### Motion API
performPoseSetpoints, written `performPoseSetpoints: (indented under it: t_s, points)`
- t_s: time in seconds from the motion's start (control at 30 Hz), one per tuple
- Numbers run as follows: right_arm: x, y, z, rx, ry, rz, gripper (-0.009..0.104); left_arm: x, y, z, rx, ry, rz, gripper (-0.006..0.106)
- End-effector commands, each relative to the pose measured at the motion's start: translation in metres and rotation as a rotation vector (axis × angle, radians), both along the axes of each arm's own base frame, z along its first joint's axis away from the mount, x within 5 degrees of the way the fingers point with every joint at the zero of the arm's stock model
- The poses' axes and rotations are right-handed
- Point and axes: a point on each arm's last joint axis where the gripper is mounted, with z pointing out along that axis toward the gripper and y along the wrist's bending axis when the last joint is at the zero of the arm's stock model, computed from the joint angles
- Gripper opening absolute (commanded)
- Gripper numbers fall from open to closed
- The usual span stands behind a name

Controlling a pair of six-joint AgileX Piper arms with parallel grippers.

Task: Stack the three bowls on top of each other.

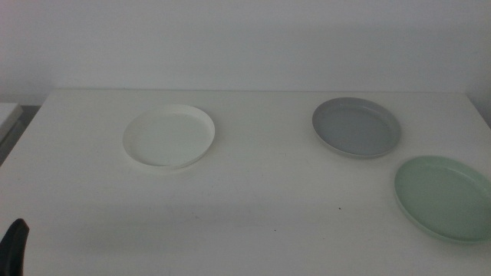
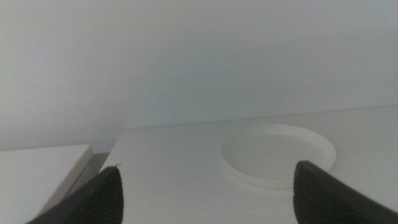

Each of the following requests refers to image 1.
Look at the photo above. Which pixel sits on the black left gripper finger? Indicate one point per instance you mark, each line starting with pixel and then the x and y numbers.
pixel 13 249

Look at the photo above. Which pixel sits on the grey shallow bowl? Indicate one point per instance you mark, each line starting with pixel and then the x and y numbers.
pixel 354 128

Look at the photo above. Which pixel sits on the pale green shallow bowl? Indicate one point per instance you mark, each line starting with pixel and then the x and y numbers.
pixel 441 199

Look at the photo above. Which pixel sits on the white shallow bowl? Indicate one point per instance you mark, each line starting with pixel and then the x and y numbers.
pixel 169 138

